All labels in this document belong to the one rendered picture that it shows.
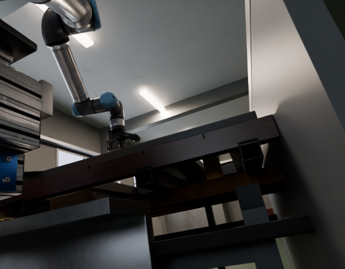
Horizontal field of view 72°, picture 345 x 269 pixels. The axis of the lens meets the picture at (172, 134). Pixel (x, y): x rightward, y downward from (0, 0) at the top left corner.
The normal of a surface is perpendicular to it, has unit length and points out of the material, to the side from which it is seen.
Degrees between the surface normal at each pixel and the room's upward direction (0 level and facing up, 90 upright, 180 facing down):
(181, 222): 90
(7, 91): 90
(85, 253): 90
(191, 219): 90
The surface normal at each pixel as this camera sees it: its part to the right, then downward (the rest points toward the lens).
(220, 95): -0.37, -0.28
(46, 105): 0.91, -0.29
